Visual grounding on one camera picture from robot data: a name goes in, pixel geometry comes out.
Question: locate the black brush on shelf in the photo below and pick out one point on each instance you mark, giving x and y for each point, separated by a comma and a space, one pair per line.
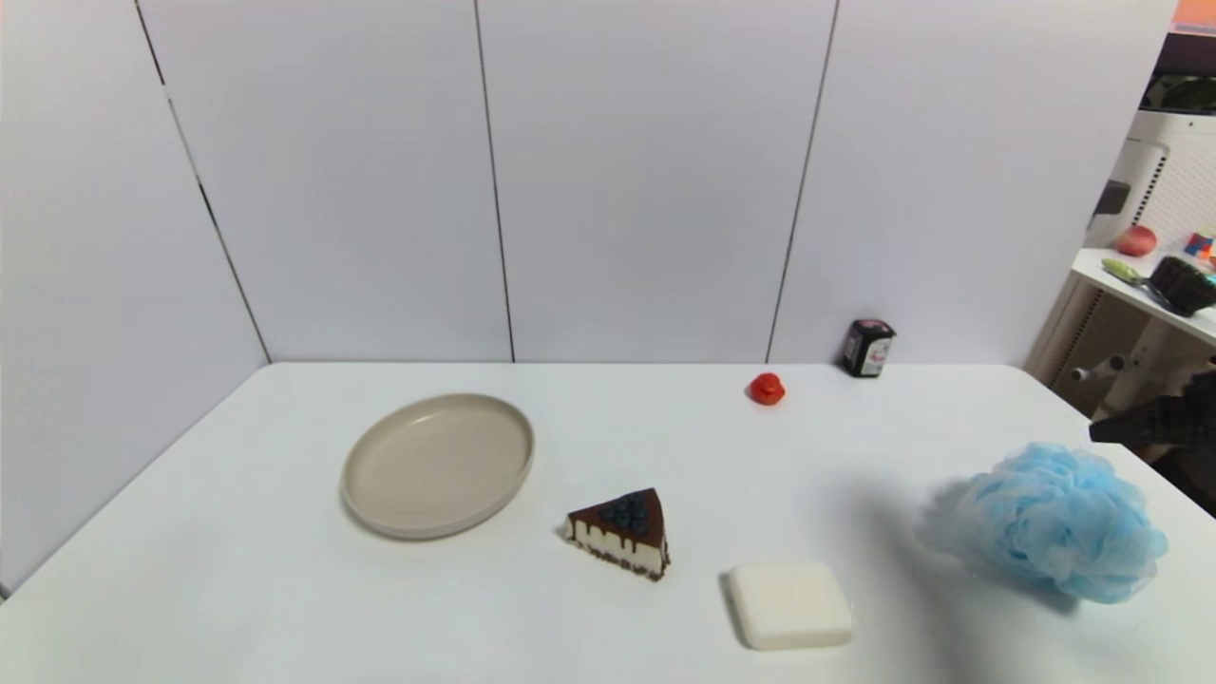
1183, 285

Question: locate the chocolate blueberry cake slice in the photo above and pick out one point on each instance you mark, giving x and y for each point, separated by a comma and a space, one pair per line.
622, 532

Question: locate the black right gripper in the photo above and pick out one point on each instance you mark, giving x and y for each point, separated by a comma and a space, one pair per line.
1170, 417

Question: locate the dark box on pegboard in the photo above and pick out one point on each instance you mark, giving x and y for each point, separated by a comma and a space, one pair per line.
1111, 197

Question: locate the beige round plate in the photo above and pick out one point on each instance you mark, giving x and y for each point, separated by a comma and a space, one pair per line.
437, 465

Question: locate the blue mesh bath pouf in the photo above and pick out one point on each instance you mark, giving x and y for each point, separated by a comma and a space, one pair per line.
1059, 518

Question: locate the small black box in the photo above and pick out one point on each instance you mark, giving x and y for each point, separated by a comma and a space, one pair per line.
867, 348

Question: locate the white stand with pegs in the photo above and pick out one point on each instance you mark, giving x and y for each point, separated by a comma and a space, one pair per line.
1154, 356

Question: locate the small red toy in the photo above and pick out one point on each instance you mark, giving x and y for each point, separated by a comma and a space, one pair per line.
766, 389

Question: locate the red apple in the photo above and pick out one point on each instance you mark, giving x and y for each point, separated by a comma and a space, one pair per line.
1136, 240

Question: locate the colourful puzzle cube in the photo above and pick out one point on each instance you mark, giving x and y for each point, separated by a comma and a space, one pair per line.
1200, 245

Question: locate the white square soap bar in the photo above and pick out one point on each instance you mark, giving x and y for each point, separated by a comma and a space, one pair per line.
788, 605

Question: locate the white side shelf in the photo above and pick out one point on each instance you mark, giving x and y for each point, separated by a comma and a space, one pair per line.
1092, 266

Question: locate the white pegboard panel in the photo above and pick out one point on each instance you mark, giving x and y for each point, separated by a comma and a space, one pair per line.
1178, 180

